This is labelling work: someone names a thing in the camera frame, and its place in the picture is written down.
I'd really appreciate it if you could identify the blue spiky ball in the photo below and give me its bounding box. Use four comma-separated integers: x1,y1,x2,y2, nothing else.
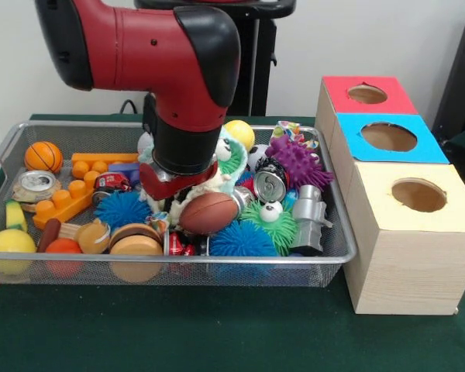
95,189,154,229
208,220,280,257

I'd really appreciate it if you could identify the orange toy brick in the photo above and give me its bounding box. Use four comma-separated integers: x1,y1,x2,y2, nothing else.
33,170,100,230

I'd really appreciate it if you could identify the purple spiky ball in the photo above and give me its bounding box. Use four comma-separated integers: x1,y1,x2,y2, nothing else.
265,134,334,191

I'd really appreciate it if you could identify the silver toy robot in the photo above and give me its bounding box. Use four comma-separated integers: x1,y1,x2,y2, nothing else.
292,184,333,257

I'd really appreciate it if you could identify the wooden three-hole box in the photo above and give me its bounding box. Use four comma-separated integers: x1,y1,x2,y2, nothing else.
315,75,465,315

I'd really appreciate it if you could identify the brown toy football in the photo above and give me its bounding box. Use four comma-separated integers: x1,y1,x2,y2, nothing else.
177,192,240,236

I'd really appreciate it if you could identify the mint green knitted cloth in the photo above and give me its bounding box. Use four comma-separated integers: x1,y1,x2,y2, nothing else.
137,129,251,197

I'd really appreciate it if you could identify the cream knitted cloth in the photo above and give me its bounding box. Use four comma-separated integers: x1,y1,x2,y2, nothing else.
139,170,236,232

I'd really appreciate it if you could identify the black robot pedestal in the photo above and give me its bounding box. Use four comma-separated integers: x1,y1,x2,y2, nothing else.
133,0,298,116

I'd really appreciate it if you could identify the yellow ball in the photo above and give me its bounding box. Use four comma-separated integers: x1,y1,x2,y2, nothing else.
223,119,256,152

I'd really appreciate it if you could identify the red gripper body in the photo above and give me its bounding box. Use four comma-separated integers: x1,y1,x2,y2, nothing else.
139,160,220,202

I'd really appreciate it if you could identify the green spiky toy with eyes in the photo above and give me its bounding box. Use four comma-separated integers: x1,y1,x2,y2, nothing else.
240,200,298,257

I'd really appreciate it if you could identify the small orange basketball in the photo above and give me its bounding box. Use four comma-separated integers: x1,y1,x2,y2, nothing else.
24,141,64,174

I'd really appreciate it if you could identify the silver mesh bin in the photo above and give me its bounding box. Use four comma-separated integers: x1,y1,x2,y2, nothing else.
0,119,358,288

